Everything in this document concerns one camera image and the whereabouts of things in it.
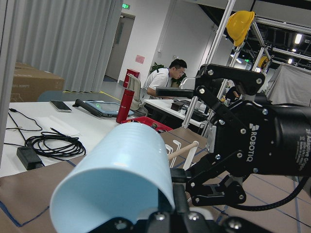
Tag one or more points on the cardboard box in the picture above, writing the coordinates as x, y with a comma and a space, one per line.
29, 83

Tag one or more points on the red parts tray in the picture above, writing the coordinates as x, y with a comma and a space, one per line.
159, 127

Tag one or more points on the black power adapter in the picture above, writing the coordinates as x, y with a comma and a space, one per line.
29, 158

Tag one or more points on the yellow hard hat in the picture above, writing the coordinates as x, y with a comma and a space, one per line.
238, 25

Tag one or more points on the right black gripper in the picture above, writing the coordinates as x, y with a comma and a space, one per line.
248, 137

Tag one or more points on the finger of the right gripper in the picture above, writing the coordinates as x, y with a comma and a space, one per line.
174, 92

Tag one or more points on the seated man white shirt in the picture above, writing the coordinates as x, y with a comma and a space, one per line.
162, 78

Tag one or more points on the white wire cup rack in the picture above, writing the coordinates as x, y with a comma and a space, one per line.
188, 151

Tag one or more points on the blue teach pendant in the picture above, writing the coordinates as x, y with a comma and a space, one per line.
103, 109

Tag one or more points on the light blue plastic cup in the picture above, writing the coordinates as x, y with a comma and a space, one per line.
122, 176

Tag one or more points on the red water bottle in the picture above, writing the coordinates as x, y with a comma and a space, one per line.
125, 105

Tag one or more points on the smartphone on table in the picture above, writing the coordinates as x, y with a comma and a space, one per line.
60, 106

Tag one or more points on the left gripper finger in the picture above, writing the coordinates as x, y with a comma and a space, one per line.
179, 178

